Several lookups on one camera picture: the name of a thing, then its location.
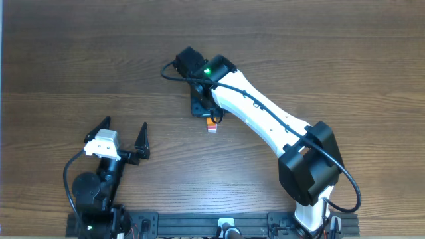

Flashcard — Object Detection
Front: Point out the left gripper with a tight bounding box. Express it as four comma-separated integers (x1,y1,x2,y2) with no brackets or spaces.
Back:
83,115,151,167

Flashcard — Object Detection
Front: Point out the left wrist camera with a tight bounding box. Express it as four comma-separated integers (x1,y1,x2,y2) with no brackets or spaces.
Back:
82,129,122,162

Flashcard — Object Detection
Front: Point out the black cable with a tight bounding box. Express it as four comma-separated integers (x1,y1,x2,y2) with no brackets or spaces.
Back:
62,149,88,230
160,60,363,214

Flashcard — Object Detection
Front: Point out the mounting rail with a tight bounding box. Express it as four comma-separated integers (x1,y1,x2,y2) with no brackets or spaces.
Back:
65,211,361,239

